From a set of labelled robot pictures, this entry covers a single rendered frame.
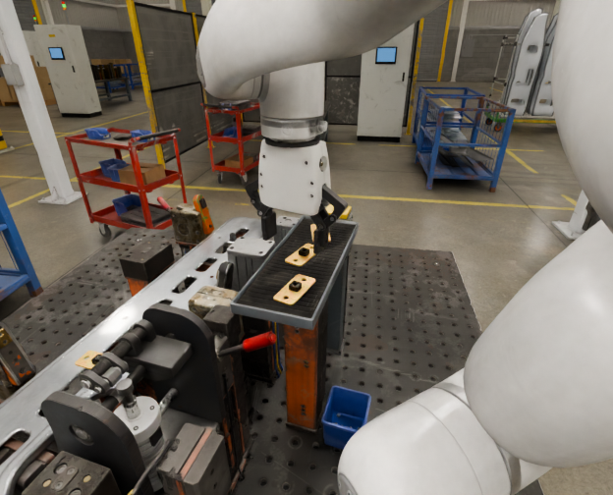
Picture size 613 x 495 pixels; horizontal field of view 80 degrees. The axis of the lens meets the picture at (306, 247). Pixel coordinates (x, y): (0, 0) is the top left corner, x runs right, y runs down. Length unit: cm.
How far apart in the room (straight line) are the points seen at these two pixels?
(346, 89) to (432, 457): 765
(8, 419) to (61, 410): 30
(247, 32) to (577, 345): 33
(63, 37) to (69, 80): 89
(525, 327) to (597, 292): 4
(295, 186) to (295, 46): 21
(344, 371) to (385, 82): 627
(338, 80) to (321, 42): 753
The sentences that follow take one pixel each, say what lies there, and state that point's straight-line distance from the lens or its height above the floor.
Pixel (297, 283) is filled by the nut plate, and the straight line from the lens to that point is 62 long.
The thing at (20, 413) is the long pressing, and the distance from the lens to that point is 80.
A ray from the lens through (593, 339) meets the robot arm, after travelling 23.
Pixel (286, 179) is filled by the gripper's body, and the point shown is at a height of 136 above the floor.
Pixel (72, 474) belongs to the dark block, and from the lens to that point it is 52.
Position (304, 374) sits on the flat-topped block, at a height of 89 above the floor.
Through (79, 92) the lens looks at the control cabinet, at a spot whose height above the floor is 58.
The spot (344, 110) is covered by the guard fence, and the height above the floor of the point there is 42.
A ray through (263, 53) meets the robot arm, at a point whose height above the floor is 152.
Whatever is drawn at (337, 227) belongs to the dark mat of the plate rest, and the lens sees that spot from 84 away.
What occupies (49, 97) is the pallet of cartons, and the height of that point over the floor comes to 20.
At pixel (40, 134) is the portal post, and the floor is 74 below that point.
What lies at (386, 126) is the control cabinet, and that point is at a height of 29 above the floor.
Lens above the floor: 152
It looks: 28 degrees down
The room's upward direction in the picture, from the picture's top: straight up
